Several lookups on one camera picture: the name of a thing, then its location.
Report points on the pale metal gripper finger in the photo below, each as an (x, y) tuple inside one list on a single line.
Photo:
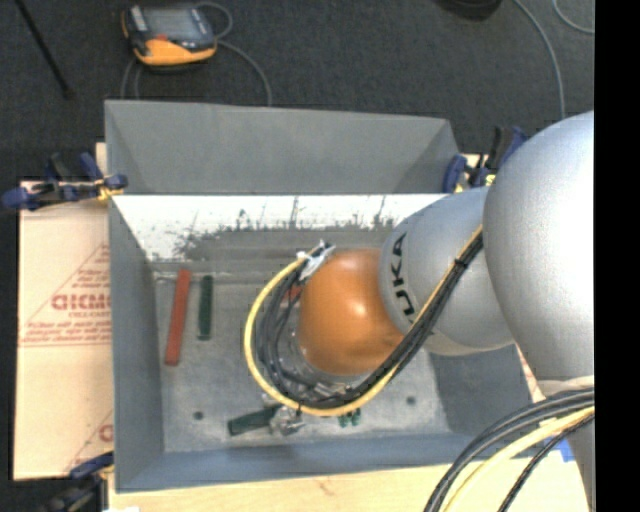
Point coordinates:
[(290, 426), (283, 412)]

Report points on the dark green block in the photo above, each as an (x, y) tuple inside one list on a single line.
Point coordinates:
[(205, 310), (247, 421)]

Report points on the red-brown flat block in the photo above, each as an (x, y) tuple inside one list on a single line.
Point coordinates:
[(178, 320)]

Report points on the brown cardboard board, red print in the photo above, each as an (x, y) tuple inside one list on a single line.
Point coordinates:
[(60, 390)]

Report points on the grey metal bin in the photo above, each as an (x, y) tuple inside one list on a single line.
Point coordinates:
[(280, 160)]

